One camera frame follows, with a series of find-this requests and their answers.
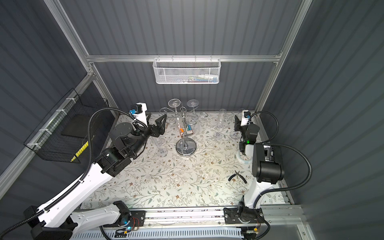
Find clear champagne flute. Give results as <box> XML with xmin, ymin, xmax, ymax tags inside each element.
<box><xmin>166</xmin><ymin>117</ymin><xmax>177</xmax><ymax>125</ymax></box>
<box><xmin>154</xmin><ymin>138</ymin><xmax>168</xmax><ymax>158</ymax></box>

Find silver wine glass rack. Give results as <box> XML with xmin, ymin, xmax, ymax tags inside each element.
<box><xmin>160</xmin><ymin>107</ymin><xmax>200</xmax><ymax>158</ymax></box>

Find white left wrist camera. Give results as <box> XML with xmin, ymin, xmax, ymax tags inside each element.
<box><xmin>130</xmin><ymin>103</ymin><xmax>148</xmax><ymax>126</ymax></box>

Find colourful small packet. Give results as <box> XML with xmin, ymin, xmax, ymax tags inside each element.
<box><xmin>179</xmin><ymin>125</ymin><xmax>194</xmax><ymax>135</ymax></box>

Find black pliers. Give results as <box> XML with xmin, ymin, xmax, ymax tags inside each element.
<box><xmin>228</xmin><ymin>171</ymin><xmax>248</xmax><ymax>184</ymax></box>

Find items in white basket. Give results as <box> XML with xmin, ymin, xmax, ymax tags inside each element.
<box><xmin>176</xmin><ymin>75</ymin><xmax>220</xmax><ymax>84</ymax></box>

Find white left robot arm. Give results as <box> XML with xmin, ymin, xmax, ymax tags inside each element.
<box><xmin>1</xmin><ymin>103</ymin><xmax>167</xmax><ymax>240</ymax></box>

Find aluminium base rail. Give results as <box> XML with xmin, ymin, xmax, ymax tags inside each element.
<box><xmin>62</xmin><ymin>205</ymin><xmax>304</xmax><ymax>232</ymax></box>

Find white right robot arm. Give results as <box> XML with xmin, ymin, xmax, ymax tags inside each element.
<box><xmin>233</xmin><ymin>110</ymin><xmax>313</xmax><ymax>223</ymax></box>

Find white wire mesh basket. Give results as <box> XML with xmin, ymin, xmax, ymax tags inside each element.
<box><xmin>153</xmin><ymin>60</ymin><xmax>222</xmax><ymax>85</ymax></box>

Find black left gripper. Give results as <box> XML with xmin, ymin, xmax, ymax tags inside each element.
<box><xmin>127</xmin><ymin>113</ymin><xmax>165</xmax><ymax>159</ymax></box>

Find black wire mesh basket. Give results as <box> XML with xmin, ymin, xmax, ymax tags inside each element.
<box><xmin>24</xmin><ymin>89</ymin><xmax>109</xmax><ymax>164</ymax></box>

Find white round tape roll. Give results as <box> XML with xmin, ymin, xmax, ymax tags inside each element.
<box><xmin>236</xmin><ymin>150</ymin><xmax>252</xmax><ymax>165</ymax></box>

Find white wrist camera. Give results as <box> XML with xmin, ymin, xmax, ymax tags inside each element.
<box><xmin>130</xmin><ymin>103</ymin><xmax>148</xmax><ymax>126</ymax></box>
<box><xmin>241</xmin><ymin>110</ymin><xmax>252</xmax><ymax>127</ymax></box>

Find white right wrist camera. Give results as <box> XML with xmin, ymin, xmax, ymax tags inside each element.
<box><xmin>241</xmin><ymin>110</ymin><xmax>252</xmax><ymax>127</ymax></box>

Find yellow black striped item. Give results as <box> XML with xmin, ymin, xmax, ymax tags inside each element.
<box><xmin>71</xmin><ymin>141</ymin><xmax>89</xmax><ymax>162</ymax></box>

